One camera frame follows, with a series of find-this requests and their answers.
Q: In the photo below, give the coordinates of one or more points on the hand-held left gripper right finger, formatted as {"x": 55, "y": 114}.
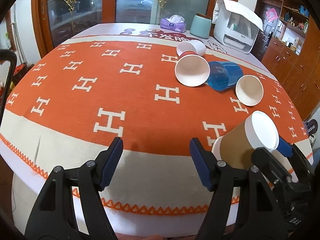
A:
{"x": 200, "y": 163}

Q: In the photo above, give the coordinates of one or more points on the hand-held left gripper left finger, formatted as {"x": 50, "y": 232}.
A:
{"x": 112, "y": 163}

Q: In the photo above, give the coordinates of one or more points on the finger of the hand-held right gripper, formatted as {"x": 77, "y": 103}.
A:
{"x": 268, "y": 163}
{"x": 285, "y": 147}

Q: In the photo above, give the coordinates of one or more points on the brown paper cup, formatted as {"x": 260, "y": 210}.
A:
{"x": 237, "y": 140}

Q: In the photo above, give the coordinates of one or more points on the tan paper cup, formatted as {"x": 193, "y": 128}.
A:
{"x": 250, "y": 91}

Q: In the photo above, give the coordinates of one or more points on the blue transparent plastic cup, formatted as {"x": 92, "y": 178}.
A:
{"x": 223, "y": 76}

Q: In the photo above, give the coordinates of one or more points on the red and white paper cup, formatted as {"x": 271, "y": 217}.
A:
{"x": 192, "y": 70}

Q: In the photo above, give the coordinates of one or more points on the dark printed cloth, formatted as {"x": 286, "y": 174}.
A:
{"x": 312, "y": 127}

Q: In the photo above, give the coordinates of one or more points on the orange patterned blanket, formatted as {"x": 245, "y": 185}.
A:
{"x": 100, "y": 85}

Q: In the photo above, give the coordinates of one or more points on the wooden shelf cabinet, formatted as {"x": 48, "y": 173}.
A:
{"x": 292, "y": 42}

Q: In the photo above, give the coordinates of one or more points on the white countertop appliance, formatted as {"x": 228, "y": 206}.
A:
{"x": 235, "y": 30}

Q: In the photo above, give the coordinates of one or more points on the red door decoration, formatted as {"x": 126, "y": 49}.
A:
{"x": 272, "y": 13}

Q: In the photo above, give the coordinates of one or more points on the white printed tablecloth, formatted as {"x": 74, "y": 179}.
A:
{"x": 112, "y": 28}

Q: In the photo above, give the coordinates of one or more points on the teal canister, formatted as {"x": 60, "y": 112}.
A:
{"x": 200, "y": 27}

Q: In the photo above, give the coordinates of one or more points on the purple tissue box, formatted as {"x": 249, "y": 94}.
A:
{"x": 173, "y": 23}

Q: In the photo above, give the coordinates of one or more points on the wooden framed glass door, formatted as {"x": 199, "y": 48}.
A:
{"x": 82, "y": 12}

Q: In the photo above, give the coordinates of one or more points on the black chair frame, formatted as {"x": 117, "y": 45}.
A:
{"x": 10, "y": 75}

